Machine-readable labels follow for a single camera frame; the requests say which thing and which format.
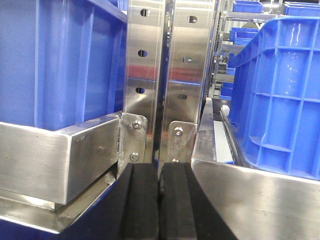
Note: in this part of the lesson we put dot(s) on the large blue crate upper shelf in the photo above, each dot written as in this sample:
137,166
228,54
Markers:
62,62

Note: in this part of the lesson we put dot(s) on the perforated steel post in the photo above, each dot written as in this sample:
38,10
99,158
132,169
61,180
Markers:
144,44
192,38

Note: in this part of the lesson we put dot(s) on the stainless steel right shelf rim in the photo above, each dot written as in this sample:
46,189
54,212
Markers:
255,204

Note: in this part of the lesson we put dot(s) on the stainless steel shelf rail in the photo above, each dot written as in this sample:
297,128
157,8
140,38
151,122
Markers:
48,179

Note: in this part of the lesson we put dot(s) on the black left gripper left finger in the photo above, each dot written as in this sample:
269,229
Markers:
132,205

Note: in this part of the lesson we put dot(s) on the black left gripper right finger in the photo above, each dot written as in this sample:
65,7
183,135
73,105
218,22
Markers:
185,211

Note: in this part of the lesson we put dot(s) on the right perforated steel post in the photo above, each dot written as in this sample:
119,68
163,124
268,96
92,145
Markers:
192,38

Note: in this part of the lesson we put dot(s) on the left perforated steel post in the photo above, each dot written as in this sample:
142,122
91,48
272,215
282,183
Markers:
144,44

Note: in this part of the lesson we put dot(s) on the blue ribbed crate right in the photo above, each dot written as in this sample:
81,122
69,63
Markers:
275,103

